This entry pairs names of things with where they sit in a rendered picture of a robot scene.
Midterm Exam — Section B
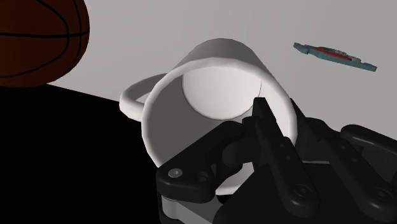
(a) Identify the flat teal and red tool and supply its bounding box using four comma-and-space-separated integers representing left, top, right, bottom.
293, 42, 378, 73

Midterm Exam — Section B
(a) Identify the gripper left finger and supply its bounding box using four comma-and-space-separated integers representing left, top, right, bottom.
155, 97, 321, 218

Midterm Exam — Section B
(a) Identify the white mug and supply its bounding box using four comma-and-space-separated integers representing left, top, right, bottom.
118, 38, 299, 196

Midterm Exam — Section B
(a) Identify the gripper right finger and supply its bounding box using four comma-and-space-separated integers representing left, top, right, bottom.
290, 98, 397, 214

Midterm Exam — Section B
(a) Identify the dark orange basketball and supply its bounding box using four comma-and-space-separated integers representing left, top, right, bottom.
0, 0, 91, 88

